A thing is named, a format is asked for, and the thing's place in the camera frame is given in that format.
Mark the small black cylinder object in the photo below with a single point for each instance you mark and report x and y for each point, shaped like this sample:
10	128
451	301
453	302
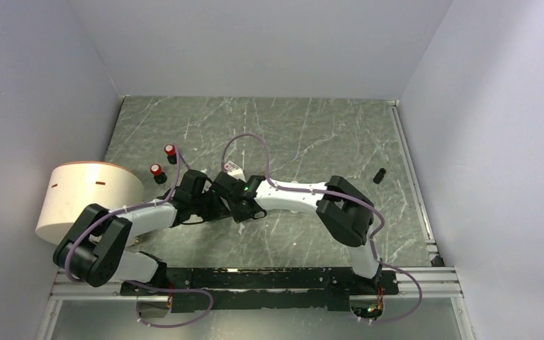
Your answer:
379	176

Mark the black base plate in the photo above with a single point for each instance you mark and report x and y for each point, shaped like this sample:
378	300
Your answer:
330	288

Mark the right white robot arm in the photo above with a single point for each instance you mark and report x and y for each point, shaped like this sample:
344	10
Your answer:
345	212

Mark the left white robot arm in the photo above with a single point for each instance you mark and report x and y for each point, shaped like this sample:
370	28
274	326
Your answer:
94	251

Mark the aluminium frame rail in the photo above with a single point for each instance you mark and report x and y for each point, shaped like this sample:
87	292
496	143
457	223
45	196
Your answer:
438	282

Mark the red staple box sleeve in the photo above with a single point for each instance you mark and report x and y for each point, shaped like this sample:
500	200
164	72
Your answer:
234	170

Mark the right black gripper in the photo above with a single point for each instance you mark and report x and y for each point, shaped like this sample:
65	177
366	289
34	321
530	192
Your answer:
239	217

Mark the red stamp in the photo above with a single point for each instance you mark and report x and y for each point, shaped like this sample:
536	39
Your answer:
171	154
158	173

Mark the white cylindrical container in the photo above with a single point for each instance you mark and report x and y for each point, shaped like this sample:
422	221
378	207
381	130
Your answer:
73	186

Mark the red stamp far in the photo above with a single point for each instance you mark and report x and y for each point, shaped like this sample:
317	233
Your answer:
171	154

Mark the red stamp near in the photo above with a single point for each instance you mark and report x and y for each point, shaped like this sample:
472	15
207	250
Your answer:
158	173

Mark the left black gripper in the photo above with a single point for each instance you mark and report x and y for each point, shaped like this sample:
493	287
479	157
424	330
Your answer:
218	210

